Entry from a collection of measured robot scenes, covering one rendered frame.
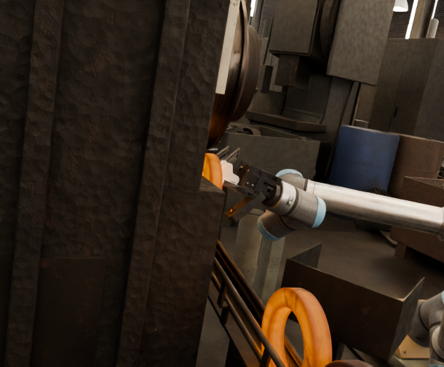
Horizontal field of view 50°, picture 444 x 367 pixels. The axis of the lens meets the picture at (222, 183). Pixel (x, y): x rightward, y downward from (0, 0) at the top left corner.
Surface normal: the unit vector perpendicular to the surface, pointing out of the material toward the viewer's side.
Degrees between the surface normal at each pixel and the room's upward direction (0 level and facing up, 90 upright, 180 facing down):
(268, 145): 90
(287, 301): 90
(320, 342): 57
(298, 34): 92
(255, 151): 90
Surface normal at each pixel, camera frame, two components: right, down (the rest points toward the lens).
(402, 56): -0.89, -0.06
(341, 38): 0.64, 0.26
